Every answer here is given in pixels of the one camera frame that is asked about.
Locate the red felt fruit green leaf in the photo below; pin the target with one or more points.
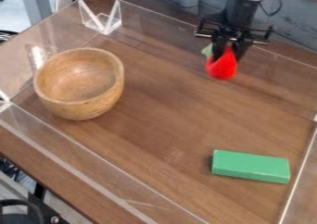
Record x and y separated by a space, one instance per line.
222 68

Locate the clear acrylic tray enclosure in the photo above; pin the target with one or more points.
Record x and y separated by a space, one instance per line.
135 167

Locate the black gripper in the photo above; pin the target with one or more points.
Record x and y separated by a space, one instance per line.
234 25

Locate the clear acrylic corner bracket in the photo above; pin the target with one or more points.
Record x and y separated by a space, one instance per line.
100 22

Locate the green rectangular block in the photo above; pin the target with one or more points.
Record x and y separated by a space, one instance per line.
248 166

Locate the wooden bowl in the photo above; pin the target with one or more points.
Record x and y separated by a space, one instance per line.
79 83

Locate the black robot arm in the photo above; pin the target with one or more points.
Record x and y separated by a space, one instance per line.
234 28

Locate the black clamp under table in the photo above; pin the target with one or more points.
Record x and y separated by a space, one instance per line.
18 211

